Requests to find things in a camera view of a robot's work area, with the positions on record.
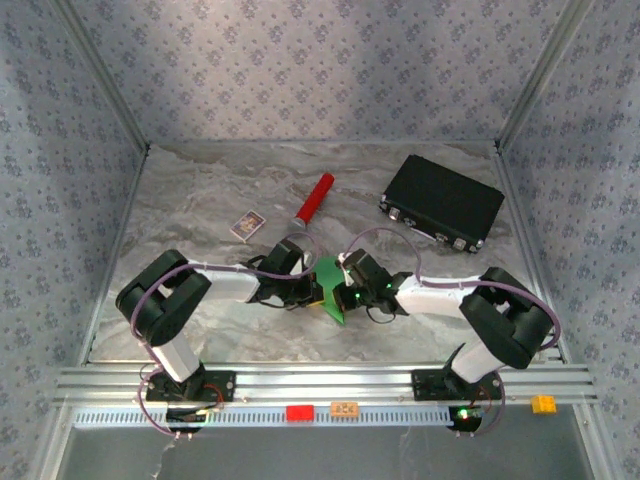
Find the purple playing card box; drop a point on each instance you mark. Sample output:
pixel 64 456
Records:
pixel 247 226

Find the aluminium table side rail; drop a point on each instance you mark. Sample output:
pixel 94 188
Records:
pixel 128 210
pixel 517 215

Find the aluminium frame post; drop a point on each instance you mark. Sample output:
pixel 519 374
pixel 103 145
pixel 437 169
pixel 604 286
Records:
pixel 103 75
pixel 541 75

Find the aluminium mounting rail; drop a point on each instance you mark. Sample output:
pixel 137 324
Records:
pixel 320 382

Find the black controller board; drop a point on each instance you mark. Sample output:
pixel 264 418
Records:
pixel 466 419
pixel 186 419

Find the red toy block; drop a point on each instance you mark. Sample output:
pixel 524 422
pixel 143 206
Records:
pixel 300 413

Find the red microphone with grey head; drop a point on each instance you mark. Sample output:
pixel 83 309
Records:
pixel 315 200

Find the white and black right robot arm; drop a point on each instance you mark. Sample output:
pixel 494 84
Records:
pixel 430 300

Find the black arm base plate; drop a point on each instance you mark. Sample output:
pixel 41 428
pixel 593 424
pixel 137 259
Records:
pixel 220 385
pixel 430 385

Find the green paper sheet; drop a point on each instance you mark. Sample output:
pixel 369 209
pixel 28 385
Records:
pixel 327 272

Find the orange toy block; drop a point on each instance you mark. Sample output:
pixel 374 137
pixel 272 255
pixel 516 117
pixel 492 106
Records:
pixel 344 409

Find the black briefcase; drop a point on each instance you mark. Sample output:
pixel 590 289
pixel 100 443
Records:
pixel 445 200

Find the yellow toy block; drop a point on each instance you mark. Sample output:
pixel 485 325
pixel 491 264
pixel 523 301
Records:
pixel 543 404

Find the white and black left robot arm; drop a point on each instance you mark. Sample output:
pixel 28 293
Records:
pixel 230 282

